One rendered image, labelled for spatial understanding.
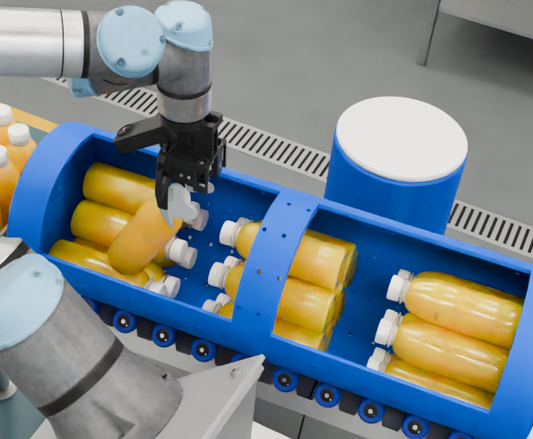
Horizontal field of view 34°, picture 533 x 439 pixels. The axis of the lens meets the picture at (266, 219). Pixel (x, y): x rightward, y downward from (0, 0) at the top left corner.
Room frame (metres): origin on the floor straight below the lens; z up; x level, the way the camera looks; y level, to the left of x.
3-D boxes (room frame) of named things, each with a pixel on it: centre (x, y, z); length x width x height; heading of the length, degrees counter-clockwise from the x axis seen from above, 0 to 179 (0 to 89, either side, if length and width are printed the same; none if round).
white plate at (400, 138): (1.46, -0.27, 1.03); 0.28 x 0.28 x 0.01
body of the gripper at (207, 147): (0.97, 0.12, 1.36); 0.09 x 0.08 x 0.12; 73
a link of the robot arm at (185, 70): (0.97, 0.13, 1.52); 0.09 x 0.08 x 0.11; 116
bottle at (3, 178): (1.21, 0.51, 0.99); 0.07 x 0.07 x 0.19
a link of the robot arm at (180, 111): (0.98, 0.13, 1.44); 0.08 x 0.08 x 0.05
